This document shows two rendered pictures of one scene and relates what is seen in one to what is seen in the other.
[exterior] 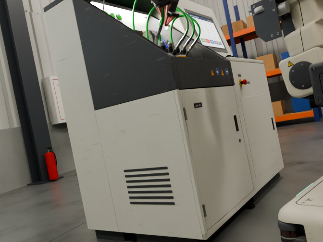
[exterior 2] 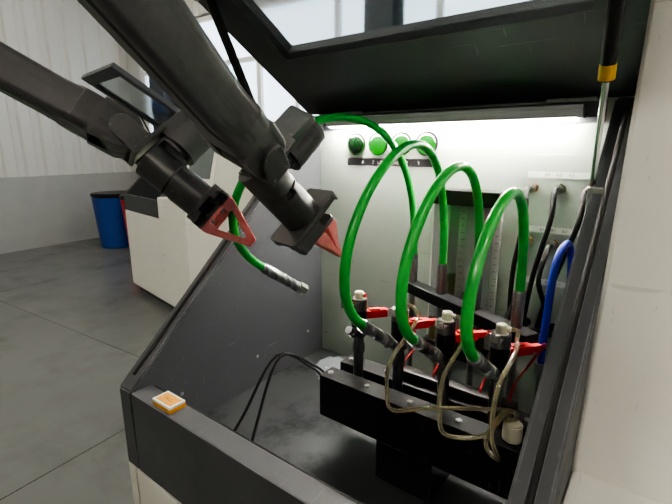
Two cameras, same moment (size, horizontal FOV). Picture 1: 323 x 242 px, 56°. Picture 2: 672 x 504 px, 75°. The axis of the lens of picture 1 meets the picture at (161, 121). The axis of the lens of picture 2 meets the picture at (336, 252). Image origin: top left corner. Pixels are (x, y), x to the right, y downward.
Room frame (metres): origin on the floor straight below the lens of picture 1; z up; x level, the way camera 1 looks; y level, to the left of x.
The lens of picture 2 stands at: (1.83, -0.81, 1.37)
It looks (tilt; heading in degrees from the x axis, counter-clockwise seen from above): 13 degrees down; 90
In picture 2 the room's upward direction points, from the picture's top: straight up
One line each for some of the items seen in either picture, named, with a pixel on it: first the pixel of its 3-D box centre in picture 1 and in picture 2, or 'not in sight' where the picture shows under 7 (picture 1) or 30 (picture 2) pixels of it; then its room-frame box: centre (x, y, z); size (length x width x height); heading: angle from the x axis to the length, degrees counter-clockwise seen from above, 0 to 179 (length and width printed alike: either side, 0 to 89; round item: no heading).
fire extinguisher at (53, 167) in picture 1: (51, 163); not in sight; (5.06, 1.92, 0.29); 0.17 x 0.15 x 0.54; 148
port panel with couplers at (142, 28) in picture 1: (150, 44); (550, 241); (2.21, -0.03, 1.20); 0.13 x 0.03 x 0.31; 143
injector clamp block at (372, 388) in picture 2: not in sight; (417, 433); (1.96, -0.17, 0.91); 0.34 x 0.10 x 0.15; 143
